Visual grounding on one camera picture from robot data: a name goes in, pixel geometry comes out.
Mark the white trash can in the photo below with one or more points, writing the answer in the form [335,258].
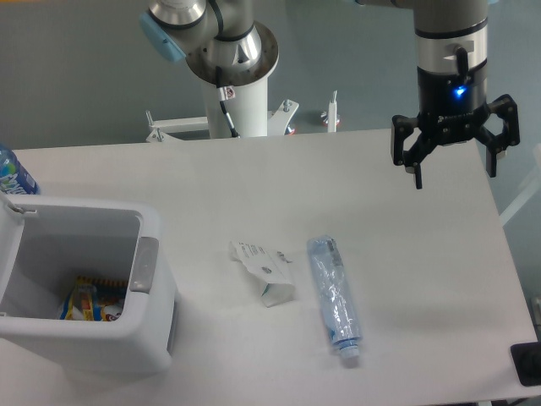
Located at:
[47,242]

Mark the crushed clear plastic bottle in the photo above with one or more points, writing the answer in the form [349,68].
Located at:
[337,309]

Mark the blue labelled water bottle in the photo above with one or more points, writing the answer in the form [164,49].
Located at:
[15,179]

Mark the black clamp at table edge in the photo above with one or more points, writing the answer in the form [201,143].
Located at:
[526,359]

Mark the torn white paper carton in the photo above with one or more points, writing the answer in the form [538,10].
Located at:
[269,268]

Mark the white frame bar right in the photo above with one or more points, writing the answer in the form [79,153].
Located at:
[527,189]

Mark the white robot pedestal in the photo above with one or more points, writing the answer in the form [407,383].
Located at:
[234,82]

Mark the white levelling foot post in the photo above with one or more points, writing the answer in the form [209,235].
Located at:
[330,118]

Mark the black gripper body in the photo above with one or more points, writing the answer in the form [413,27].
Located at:
[452,108]

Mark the colourful snack wrapper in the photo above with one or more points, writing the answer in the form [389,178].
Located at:
[94,299]

